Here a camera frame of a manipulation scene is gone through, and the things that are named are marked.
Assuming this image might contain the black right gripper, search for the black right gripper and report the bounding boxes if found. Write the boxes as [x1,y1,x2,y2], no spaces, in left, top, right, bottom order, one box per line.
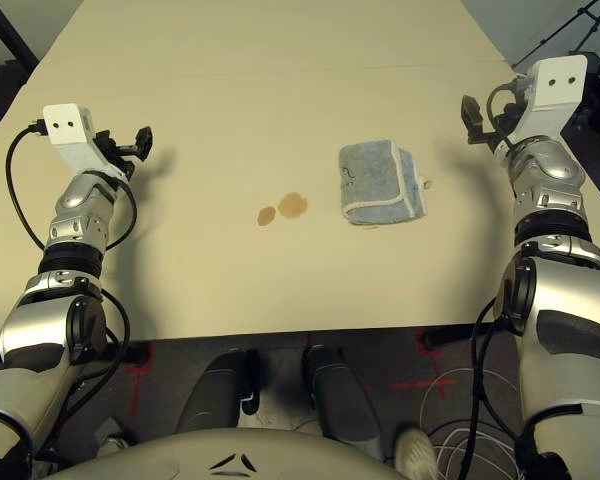
[461,94,527,149]

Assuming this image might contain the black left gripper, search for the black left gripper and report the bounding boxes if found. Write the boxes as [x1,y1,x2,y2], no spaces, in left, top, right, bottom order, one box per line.
[96,126,155,177]

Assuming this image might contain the blue terry rag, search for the blue terry rag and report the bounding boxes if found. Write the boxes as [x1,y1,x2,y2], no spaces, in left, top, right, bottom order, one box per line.
[337,139,428,231]

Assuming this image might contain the black foam floor mat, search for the black foam floor mat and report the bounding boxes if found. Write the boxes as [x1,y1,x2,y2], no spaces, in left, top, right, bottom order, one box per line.
[0,60,37,154]

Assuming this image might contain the large brown liquid puddle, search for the large brown liquid puddle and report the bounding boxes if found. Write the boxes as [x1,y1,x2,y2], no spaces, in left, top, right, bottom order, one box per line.
[278,191,310,220]

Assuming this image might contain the grey left robot leg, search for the grey left robot leg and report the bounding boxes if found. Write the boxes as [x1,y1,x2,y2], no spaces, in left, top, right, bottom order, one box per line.
[176,348,261,437]

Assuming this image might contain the grey robot leg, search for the grey robot leg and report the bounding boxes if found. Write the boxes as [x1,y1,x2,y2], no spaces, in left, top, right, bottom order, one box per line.
[301,343,384,454]
[176,348,261,437]

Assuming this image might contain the grey right robot leg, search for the grey right robot leg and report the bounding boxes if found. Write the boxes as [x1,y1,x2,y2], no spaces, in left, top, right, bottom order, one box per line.
[301,343,384,454]

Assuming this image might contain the grey white sneaker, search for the grey white sneaker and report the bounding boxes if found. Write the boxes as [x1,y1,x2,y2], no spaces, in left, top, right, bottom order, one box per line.
[393,427,439,480]

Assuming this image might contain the beige robot torso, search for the beige robot torso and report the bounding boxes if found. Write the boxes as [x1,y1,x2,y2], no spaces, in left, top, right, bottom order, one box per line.
[99,427,406,480]

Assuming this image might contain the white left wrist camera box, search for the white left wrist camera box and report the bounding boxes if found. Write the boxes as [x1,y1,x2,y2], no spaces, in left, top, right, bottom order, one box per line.
[43,103,130,180]

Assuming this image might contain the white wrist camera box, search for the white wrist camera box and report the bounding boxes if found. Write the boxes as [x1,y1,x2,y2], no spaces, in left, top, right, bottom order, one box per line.
[43,103,130,180]
[509,52,589,146]

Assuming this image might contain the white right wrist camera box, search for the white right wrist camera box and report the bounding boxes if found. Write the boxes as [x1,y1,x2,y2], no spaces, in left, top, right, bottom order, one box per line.
[509,52,589,146]

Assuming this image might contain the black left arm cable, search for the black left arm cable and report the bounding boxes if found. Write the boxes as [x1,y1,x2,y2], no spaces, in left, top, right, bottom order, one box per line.
[5,122,139,466]

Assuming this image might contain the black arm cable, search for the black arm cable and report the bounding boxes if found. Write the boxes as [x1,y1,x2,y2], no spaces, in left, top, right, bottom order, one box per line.
[5,122,139,466]
[459,83,516,480]

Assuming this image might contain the black metal frame bar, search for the black metal frame bar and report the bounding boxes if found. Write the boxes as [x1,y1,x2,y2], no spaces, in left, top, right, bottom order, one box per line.
[0,0,42,69]

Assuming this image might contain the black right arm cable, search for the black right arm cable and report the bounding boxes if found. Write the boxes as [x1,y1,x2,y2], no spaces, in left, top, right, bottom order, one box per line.
[459,83,516,480]

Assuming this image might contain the thin white cable coil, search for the thin white cable coil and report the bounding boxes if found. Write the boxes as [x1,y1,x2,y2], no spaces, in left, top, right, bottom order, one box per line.
[419,368,527,480]

